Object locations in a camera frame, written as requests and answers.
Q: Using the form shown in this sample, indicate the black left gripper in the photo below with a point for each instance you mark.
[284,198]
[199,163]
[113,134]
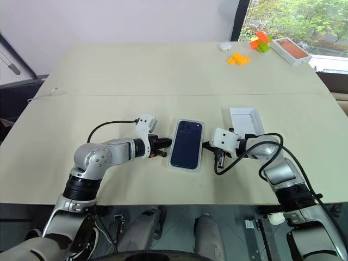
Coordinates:
[155,144]

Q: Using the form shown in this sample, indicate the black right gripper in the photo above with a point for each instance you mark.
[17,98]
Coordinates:
[221,154]

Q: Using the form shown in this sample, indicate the dark blue smartphone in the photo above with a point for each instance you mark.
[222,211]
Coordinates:
[187,145]
[202,160]

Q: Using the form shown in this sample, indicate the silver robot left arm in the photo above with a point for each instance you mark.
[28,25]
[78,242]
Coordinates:
[95,160]

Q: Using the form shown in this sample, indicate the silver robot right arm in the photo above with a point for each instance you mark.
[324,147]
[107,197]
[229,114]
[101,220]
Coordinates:
[282,174]

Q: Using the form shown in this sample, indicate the white phone box lid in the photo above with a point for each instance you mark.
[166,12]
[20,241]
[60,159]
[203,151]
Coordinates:
[246,121]

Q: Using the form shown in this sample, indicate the orange phone retail box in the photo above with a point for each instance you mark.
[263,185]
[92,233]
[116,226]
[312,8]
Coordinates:
[290,51]

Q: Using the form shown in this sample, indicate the grey rounded robot leg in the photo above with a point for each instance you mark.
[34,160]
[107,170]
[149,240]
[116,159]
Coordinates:
[208,236]
[141,231]

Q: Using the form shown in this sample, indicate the orange-yellow toy block cluster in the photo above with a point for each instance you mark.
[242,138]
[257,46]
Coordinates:
[238,59]

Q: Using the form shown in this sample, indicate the white power adapter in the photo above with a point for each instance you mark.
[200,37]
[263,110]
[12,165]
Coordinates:
[274,218]

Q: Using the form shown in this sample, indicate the white earbuds case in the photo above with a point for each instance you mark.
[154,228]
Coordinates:
[225,46]

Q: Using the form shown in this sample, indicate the dark rounded robot torso rim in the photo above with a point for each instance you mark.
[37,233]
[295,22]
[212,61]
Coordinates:
[168,255]

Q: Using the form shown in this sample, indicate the orange and green toy blocks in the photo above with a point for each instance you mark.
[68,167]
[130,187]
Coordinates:
[261,42]

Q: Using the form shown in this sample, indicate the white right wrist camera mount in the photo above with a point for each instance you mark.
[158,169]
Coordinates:
[224,140]

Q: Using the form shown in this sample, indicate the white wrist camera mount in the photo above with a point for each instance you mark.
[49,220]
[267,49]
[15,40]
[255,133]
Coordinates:
[145,123]
[224,140]

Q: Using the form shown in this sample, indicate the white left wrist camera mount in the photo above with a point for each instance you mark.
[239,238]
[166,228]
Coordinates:
[145,123]

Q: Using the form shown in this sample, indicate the black window frame post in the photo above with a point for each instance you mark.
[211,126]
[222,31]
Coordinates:
[239,20]

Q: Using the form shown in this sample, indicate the black slanted board frame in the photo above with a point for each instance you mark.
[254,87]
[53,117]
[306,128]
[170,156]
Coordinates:
[16,57]

